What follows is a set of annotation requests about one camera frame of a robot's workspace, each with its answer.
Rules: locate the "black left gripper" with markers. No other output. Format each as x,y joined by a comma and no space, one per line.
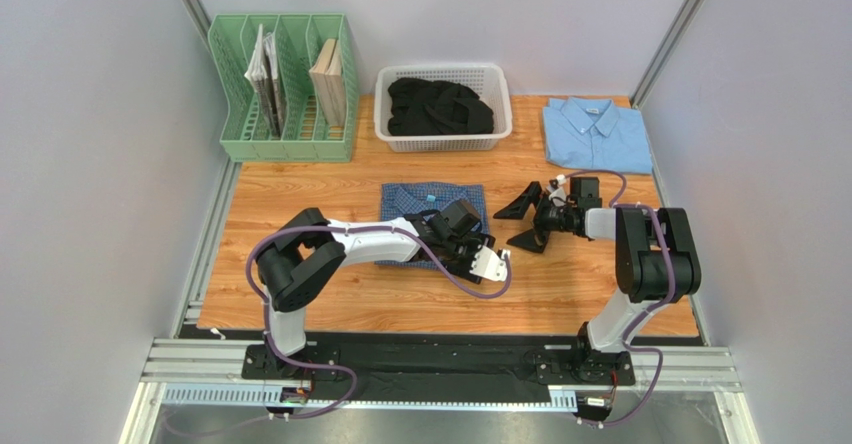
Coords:
477,240

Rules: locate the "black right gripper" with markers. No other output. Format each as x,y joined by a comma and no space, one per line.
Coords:
542,214

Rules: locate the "folded light blue shirt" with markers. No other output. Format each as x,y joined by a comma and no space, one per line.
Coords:
581,133

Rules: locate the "blue checked long sleeve shirt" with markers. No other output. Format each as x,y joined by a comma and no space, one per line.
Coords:
398,199

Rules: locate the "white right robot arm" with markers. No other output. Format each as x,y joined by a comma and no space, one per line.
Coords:
655,257

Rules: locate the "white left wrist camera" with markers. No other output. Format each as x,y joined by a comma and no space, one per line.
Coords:
491,265

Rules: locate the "aluminium rail frame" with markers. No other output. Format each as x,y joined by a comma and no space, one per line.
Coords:
553,293

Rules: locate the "black garment in basket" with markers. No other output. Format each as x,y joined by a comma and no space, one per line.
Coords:
421,107

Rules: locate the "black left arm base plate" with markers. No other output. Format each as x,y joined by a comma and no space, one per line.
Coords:
260,363

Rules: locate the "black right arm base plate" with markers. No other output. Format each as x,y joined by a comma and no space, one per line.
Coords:
580,367

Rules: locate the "white plastic basket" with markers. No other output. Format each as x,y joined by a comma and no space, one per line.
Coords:
486,79

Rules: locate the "white papers in organizer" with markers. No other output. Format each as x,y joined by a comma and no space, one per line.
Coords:
264,76

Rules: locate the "tan book in organizer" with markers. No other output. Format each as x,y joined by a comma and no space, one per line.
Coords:
327,77

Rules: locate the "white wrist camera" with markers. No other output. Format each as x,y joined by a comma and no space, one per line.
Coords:
491,265
558,190

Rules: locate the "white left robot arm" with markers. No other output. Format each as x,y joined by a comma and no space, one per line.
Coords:
291,267

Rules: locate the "green plastic file organizer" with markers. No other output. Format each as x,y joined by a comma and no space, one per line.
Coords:
306,135

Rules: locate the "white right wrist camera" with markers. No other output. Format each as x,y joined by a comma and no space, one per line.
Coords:
558,190

